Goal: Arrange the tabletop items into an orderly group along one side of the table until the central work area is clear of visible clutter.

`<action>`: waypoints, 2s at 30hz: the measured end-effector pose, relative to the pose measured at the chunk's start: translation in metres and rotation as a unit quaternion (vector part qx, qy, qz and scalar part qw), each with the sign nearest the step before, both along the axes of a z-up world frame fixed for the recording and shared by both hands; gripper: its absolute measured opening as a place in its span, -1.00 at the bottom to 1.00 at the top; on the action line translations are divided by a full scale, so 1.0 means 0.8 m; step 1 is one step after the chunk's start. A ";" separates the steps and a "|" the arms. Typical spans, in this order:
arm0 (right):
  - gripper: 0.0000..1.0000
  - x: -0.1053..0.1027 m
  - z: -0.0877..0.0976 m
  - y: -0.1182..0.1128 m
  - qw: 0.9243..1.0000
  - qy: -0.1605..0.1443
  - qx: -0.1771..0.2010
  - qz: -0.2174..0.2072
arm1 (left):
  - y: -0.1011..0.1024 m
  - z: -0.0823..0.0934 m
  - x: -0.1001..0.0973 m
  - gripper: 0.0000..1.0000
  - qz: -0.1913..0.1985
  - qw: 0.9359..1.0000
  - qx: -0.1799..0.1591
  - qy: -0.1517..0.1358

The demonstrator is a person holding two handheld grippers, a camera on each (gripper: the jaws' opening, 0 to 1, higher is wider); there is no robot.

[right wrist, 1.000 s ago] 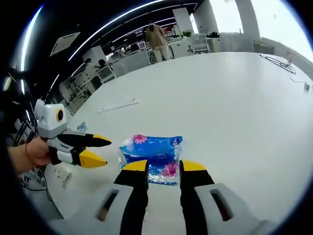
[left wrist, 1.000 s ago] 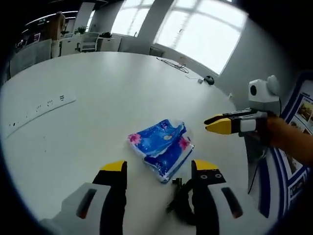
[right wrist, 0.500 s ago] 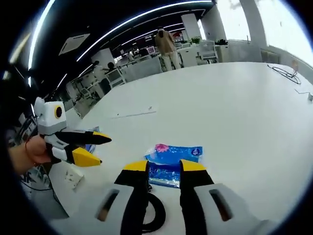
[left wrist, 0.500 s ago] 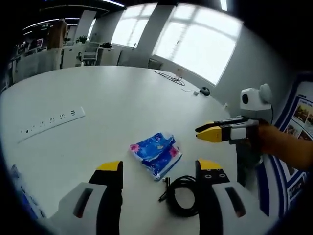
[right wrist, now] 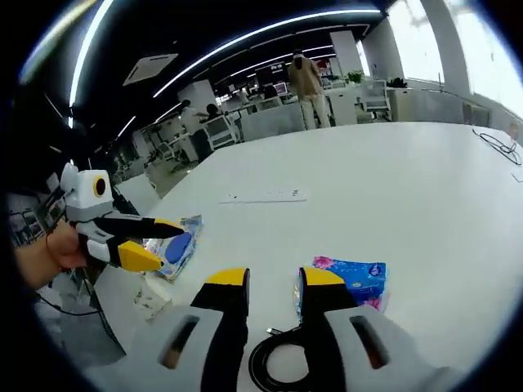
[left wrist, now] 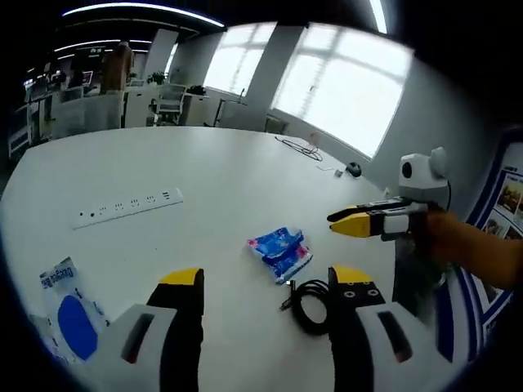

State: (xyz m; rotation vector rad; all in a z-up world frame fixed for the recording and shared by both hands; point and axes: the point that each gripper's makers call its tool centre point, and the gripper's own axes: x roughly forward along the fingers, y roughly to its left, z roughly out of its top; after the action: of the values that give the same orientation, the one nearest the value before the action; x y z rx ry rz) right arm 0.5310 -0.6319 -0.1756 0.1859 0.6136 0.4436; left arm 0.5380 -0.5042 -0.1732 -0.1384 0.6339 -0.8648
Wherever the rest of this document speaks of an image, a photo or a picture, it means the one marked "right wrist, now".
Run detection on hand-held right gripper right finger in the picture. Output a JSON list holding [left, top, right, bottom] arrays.
[[297, 267, 463, 392]]

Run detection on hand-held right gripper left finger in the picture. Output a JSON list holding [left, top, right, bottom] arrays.
[[122, 267, 251, 392]]

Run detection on blue tissue packet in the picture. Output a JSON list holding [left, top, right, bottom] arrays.
[[291, 256, 390, 316]]

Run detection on clear bag with blue pouch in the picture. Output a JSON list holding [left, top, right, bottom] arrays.
[[141, 214, 204, 283]]

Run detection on person's left hand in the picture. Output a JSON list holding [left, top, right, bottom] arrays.
[[46, 222, 90, 271]]

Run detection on white mesh office chair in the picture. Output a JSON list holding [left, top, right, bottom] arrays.
[[203, 114, 239, 149]]

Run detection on ceiling air vent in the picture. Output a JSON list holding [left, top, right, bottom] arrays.
[[122, 52, 180, 87]]

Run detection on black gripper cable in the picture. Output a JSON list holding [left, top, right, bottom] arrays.
[[36, 228, 122, 353]]

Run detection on thin black cable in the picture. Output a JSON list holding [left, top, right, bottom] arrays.
[[472, 127, 523, 165]]

